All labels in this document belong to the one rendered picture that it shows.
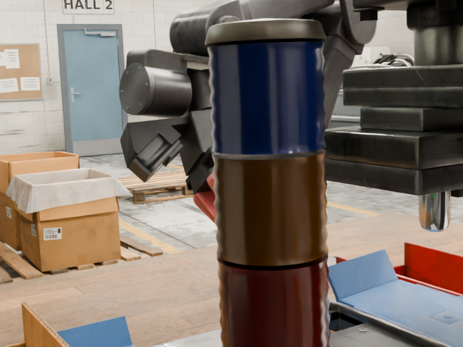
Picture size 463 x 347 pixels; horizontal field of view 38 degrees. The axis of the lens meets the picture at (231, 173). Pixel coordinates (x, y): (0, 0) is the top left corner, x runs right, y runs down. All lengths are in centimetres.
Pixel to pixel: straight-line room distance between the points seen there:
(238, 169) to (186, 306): 66
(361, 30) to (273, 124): 76
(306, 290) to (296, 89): 6
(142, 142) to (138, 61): 9
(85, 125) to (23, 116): 102
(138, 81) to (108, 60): 1097
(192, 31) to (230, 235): 58
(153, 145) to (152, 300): 25
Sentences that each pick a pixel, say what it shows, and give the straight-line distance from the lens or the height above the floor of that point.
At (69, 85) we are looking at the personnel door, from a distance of 1150.
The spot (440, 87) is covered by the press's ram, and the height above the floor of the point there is 117.
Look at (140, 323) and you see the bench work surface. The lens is 81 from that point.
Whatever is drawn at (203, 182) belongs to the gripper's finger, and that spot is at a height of 107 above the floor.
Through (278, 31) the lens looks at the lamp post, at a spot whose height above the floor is 119.
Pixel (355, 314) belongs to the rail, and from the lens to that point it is 56.
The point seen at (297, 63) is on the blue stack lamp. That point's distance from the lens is 21.
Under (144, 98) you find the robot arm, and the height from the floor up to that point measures 116.
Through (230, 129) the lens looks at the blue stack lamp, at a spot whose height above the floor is 116.
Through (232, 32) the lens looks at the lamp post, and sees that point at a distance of 21.
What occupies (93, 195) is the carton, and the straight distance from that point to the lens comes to 396.
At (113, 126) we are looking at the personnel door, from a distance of 1172.
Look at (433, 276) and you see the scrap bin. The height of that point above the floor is 92.
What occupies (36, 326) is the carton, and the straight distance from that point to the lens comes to 66.
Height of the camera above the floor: 118
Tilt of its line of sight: 8 degrees down
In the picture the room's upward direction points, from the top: 2 degrees counter-clockwise
